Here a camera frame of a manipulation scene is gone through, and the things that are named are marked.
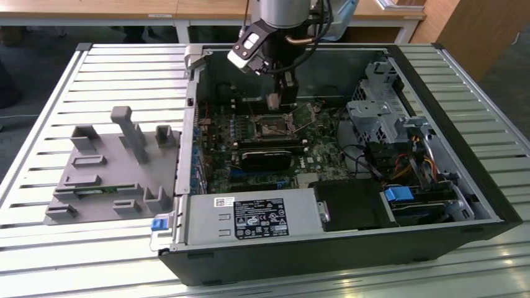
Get black cable bundle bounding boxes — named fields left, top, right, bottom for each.
left=341, top=144, right=388, bottom=183

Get blue disk carrier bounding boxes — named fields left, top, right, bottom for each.
left=383, top=185, right=415, bottom=204

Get pale blue teach pendant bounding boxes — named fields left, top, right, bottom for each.
left=320, top=0, right=359, bottom=42

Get metal disk bay cage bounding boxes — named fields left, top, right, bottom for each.
left=344, top=61, right=415, bottom=144

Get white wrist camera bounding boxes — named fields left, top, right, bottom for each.
left=225, top=23, right=267, bottom=75

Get grey parts rack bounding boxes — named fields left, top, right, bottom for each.
left=42, top=106, right=184, bottom=226

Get wooden cabinet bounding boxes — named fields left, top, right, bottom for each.
left=408, top=0, right=530, bottom=82

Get silver heat sink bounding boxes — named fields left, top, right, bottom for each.
left=296, top=173, right=320, bottom=187

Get green motherboard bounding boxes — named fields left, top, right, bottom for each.
left=193, top=99, right=356, bottom=193

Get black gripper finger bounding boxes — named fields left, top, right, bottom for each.
left=279, top=74, right=300, bottom=109

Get coloured wire bundle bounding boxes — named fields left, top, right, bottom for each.
left=388, top=153, right=440, bottom=183

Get black graphics card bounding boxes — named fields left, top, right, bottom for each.
left=239, top=150, right=293, bottom=172

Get grey power supply unit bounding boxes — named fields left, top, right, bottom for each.
left=184, top=189, right=324, bottom=246

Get empty black RAM slots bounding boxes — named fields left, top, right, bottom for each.
left=233, top=97, right=300, bottom=114

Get black RAM sticks in slots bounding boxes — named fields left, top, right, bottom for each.
left=237, top=140, right=301, bottom=152

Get black CPU socket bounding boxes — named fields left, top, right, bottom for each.
left=252, top=114, right=297, bottom=139

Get black PC case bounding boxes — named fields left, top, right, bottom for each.
left=156, top=43, right=523, bottom=287

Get green RAM stick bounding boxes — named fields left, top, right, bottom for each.
left=73, top=185, right=137, bottom=195

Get wooden desk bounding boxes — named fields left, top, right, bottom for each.
left=0, top=0, right=427, bottom=44

